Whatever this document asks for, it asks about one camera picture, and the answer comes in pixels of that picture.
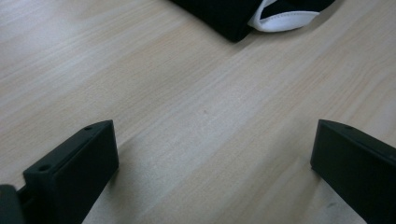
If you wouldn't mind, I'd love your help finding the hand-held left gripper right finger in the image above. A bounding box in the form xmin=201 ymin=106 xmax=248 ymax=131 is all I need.
xmin=309 ymin=119 xmax=396 ymax=224

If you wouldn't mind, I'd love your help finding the black cloth mat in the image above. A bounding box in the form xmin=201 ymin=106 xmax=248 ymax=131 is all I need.
xmin=169 ymin=0 xmax=337 ymax=44

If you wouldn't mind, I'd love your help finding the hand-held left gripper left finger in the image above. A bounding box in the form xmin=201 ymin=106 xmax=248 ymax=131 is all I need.
xmin=21 ymin=119 xmax=120 ymax=224

